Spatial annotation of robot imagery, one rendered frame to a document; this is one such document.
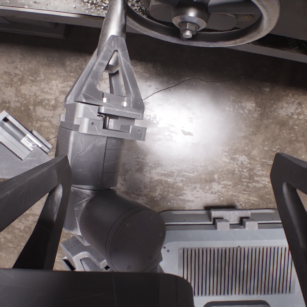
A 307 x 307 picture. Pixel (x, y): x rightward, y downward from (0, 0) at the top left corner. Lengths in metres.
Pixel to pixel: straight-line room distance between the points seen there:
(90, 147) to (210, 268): 0.68
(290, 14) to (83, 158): 0.40
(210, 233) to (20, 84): 0.88
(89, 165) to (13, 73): 0.96
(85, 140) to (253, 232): 0.70
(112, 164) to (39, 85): 0.89
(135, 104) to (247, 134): 0.84
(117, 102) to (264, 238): 0.70
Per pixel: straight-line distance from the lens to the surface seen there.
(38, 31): 1.15
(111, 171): 0.28
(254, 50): 0.67
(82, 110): 0.26
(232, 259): 0.88
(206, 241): 0.84
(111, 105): 0.26
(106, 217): 0.23
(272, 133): 1.11
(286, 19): 0.53
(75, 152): 0.26
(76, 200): 0.28
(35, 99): 1.14
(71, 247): 0.32
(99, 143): 0.26
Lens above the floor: 1.03
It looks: 85 degrees down
